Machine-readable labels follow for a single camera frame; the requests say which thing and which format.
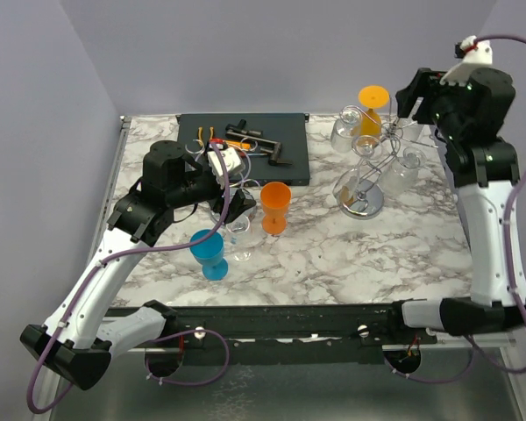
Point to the ribbed clear wine glass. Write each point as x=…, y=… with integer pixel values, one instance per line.
x=412, y=131

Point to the tall chrome glass rack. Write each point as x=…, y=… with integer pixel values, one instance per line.
x=393, y=144

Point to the orange handled pliers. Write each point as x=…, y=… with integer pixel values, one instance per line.
x=200, y=132

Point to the orange plastic goblet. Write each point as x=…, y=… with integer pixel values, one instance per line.
x=275, y=199

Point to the red blue screwdriver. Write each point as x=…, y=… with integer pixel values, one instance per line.
x=256, y=154

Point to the black mounting base rail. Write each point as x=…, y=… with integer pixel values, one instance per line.
x=291, y=334

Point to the yellow plastic goblet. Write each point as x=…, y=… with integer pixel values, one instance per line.
x=372, y=98

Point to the small chrome ring rack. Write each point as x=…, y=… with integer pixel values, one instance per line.
x=196, y=149

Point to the dark grey tray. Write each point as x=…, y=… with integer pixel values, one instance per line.
x=287, y=128

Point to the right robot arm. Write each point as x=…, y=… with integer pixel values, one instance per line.
x=485, y=172

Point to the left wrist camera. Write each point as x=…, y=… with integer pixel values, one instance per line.
x=224, y=160

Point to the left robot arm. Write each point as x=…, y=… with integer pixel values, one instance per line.
x=72, y=342

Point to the blue plastic goblet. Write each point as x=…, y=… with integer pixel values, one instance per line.
x=210, y=255

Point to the clear stemmed glass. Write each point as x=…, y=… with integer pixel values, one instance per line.
x=240, y=234

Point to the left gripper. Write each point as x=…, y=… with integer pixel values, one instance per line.
x=238, y=204

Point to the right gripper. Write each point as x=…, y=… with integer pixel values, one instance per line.
x=422, y=85

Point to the dark metal T tool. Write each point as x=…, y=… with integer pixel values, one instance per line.
x=240, y=128

